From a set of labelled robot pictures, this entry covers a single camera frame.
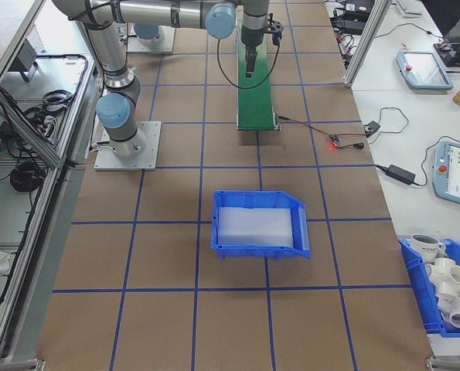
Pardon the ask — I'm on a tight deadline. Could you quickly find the green conveyor belt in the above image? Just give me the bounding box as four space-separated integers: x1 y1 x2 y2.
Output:
235 19 281 132

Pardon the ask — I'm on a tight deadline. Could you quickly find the black power supply brick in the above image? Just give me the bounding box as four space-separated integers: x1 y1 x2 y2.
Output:
341 17 370 34

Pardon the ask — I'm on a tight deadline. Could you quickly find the white foam pad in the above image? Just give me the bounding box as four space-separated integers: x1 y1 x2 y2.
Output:
216 206 295 248

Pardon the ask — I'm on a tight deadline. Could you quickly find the blue grey teach pendant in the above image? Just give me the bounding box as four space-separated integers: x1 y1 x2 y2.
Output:
396 49 454 90
430 139 460 212

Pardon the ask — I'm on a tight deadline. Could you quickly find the blue plastic bin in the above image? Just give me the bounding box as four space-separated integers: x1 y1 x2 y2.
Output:
397 237 460 335
210 189 312 262

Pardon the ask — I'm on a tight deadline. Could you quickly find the black power adapter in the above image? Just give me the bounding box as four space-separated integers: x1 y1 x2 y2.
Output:
374 163 417 186

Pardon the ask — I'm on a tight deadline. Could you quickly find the black electronic device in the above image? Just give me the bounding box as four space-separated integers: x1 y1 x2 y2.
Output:
434 32 460 73

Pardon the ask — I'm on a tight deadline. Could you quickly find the white power strip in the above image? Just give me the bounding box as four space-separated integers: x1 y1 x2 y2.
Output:
36 111 60 146

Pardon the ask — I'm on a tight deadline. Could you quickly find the grey metal box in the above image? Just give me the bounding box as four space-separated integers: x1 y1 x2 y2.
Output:
8 38 42 83

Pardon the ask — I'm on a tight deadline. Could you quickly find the white printed mug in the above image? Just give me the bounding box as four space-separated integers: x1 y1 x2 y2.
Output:
410 233 446 260

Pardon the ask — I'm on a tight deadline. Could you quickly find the white PVC pipe fitting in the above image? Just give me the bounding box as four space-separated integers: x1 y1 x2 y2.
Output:
437 291 460 332
424 257 460 297

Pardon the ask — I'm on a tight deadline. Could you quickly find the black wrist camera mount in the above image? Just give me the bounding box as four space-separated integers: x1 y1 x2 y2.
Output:
265 21 284 44

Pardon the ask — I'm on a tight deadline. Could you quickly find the black loose camera cable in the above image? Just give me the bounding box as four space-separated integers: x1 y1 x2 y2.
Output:
216 36 283 90

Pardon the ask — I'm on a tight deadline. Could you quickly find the red black conveyor wire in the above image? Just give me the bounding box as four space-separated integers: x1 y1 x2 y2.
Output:
278 114 331 137

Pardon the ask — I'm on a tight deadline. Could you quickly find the white square base plate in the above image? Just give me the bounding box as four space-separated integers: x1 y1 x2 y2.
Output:
125 27 175 54
94 120 163 172

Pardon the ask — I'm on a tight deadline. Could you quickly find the aluminium profile post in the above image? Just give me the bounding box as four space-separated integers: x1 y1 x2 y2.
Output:
343 0 387 89

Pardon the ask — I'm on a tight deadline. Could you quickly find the thin black cable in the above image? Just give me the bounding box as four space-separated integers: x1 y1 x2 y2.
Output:
368 107 409 146

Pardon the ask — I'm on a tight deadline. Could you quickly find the black cable coil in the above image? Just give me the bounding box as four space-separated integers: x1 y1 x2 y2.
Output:
42 89 76 108
9 160 48 193

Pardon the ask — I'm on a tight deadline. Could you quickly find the grey metal bar frame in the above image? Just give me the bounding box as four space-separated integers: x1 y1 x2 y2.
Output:
0 0 105 366

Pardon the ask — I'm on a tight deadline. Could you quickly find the aluminium profile rail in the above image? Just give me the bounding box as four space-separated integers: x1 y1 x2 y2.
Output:
424 355 460 371
11 357 47 371

